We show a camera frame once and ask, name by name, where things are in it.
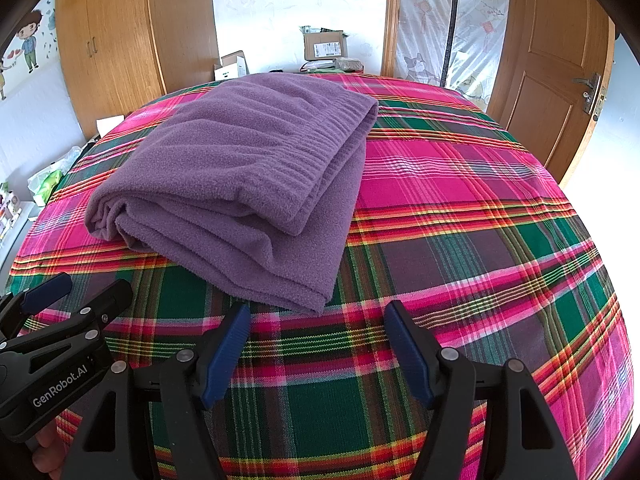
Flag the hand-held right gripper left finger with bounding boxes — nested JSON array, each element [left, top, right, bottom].
[[62, 302, 251, 480]]

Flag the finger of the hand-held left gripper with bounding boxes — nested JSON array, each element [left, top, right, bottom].
[[30, 280, 134, 335], [0, 273, 73, 345]]

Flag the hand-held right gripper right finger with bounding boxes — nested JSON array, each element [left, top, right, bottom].
[[384, 300, 576, 480]]

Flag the purple fleece pants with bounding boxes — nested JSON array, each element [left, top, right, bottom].
[[85, 72, 380, 317]]

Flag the person's left hand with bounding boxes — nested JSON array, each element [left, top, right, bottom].
[[29, 419, 68, 480]]

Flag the pink green plaid bed sheet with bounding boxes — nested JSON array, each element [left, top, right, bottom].
[[7, 72, 636, 480]]

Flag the green wipes packet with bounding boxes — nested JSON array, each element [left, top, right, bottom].
[[27, 147, 83, 206]]

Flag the wooden wardrobe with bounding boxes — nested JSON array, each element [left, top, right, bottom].
[[54, 0, 221, 136]]

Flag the small white box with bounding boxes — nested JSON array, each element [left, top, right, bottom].
[[215, 51, 248, 82]]

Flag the cardboard box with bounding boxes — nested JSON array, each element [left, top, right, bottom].
[[300, 25, 350, 61]]

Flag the metal door lock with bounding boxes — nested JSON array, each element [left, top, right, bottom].
[[572, 72, 608, 121]]

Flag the wooden door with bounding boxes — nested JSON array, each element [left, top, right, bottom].
[[487, 0, 617, 188]]

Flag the printed plastic door curtain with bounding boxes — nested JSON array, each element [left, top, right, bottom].
[[395, 0, 511, 103]]

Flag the cartoon children wall sticker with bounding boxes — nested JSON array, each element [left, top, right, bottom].
[[0, 0, 56, 101]]

